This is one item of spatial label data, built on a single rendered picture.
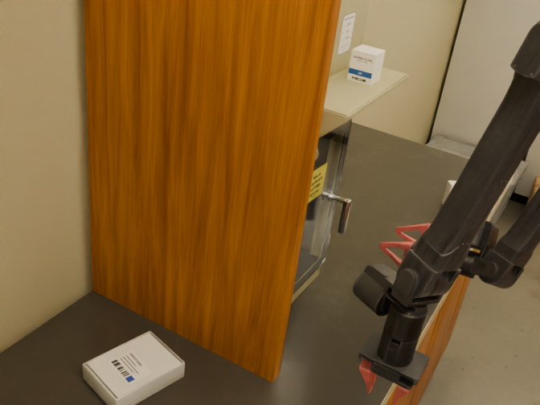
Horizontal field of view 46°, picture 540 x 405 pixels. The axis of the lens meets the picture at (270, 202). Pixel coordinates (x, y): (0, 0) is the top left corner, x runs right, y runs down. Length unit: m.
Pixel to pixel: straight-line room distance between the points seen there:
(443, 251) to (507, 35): 3.31
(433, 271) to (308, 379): 0.50
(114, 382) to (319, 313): 0.52
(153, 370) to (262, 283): 0.28
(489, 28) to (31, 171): 3.32
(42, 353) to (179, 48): 0.68
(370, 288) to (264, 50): 0.42
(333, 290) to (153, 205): 0.55
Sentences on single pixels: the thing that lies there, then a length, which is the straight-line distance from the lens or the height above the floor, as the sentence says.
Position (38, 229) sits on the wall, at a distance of 1.39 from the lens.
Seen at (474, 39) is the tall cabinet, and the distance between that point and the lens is 4.24.
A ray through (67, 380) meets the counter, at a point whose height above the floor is 0.94.
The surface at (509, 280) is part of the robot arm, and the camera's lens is 1.40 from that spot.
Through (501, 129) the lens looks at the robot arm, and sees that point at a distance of 0.91.
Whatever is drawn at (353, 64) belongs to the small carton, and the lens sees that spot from 1.26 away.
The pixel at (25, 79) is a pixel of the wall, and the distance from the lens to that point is 1.25.
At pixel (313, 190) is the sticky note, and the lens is 1.36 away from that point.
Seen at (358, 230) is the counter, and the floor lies 0.94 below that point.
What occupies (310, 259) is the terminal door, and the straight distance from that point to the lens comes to 1.51.
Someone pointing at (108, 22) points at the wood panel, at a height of 1.58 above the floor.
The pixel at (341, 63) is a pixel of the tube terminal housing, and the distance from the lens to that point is 1.32.
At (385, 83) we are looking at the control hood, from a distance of 1.29.
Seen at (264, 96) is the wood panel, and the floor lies 1.53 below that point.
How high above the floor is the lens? 1.90
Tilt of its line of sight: 30 degrees down
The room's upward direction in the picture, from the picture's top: 8 degrees clockwise
